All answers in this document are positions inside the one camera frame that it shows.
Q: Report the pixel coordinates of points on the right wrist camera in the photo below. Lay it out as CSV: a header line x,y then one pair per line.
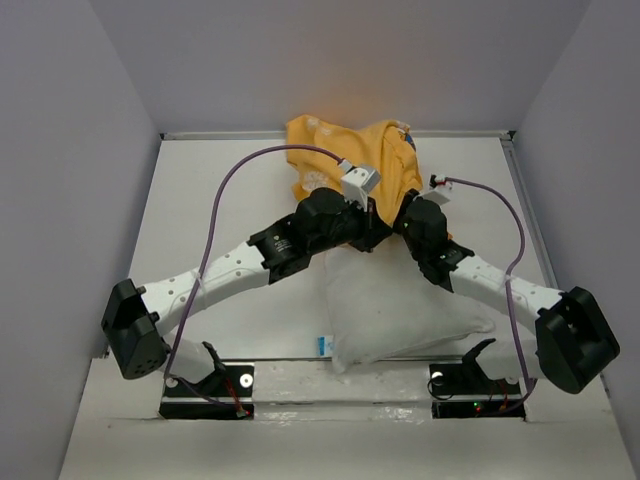
x,y
439,190

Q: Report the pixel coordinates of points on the blue white pillow label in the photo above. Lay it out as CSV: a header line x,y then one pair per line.
x,y
324,346

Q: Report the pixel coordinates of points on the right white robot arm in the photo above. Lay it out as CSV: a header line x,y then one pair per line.
x,y
574,342

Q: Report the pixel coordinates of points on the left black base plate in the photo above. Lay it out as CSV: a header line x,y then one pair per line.
x,y
225,394

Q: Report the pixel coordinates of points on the yellow orange pillowcase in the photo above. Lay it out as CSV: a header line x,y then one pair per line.
x,y
385,146

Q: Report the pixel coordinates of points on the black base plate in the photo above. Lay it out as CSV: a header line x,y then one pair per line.
x,y
461,390
225,394

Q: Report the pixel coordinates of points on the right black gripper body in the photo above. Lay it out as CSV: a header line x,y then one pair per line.
x,y
401,225

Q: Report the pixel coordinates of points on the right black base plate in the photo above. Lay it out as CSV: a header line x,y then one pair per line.
x,y
461,390

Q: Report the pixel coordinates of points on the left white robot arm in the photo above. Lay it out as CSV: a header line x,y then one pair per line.
x,y
144,325

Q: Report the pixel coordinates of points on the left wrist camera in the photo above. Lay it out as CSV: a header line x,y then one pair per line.
x,y
357,182

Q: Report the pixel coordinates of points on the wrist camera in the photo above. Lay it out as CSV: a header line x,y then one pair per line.
x,y
357,182
439,190

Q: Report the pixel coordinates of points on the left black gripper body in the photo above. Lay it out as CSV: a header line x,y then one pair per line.
x,y
354,230

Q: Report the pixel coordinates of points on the white pillow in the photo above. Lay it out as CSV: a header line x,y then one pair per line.
x,y
381,306

